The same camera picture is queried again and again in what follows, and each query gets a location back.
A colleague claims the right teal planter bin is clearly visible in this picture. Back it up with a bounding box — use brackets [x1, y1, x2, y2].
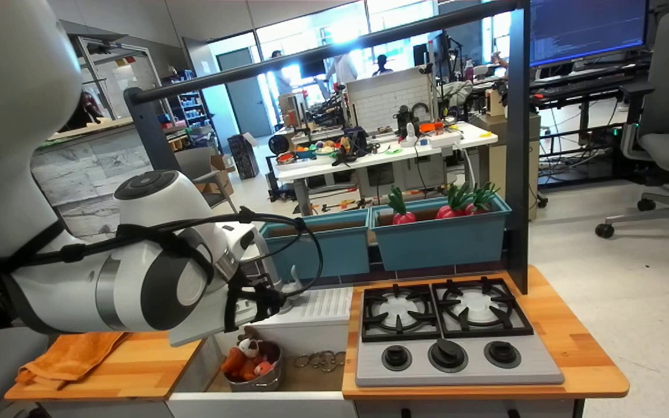
[364, 192, 512, 271]

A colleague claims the silver metal pot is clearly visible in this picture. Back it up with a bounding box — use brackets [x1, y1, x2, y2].
[221, 345, 284, 393]

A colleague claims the right stove knob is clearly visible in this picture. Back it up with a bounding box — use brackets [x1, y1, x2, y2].
[483, 341, 521, 370]

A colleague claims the white cluttered work table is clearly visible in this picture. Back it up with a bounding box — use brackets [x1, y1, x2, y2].
[273, 120, 499, 213]

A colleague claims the black metal frame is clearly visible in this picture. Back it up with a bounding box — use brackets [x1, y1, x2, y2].
[122, 0, 530, 292]

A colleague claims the left stove knob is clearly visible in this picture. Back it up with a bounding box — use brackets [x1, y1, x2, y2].
[381, 347, 411, 372]

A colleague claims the grey wood backsplash panel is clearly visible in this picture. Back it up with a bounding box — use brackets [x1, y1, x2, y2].
[32, 125, 152, 239]

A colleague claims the grey toy stove top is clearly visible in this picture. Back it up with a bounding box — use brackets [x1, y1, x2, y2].
[356, 276, 565, 389]

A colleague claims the left teal planter bin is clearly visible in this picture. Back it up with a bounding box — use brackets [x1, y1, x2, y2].
[262, 212, 370, 281]

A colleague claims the blue computer monitor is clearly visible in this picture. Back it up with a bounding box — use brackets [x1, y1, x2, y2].
[530, 0, 647, 68]

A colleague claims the middle stove knob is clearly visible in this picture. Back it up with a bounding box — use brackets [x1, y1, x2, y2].
[427, 340, 466, 372]

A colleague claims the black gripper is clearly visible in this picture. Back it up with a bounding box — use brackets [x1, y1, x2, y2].
[225, 283, 306, 333]

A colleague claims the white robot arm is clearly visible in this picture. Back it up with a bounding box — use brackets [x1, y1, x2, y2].
[0, 0, 305, 345]

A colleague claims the orange towel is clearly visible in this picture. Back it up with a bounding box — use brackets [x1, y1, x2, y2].
[16, 333, 122, 391]

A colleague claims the pink plush doll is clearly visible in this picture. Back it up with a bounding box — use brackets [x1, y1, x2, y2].
[243, 361, 277, 382]

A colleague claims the orange plush doll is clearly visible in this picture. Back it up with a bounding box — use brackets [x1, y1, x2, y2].
[221, 348, 246, 379]

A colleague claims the metal ring set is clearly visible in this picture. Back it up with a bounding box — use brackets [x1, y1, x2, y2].
[296, 352, 345, 375]

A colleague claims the teal planter bin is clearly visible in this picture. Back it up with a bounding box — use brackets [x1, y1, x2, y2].
[262, 212, 370, 281]
[364, 192, 512, 271]

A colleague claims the brown white plush doll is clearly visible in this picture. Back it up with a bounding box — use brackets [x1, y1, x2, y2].
[236, 327, 272, 361]

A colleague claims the stove knob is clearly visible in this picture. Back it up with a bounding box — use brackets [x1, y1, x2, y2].
[483, 341, 521, 370]
[381, 347, 411, 372]
[427, 340, 466, 372]

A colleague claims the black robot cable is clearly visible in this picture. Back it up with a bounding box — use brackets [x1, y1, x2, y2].
[0, 206, 326, 334]

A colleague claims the white toy sink basin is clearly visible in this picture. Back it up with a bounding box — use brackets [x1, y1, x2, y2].
[167, 289, 357, 418]

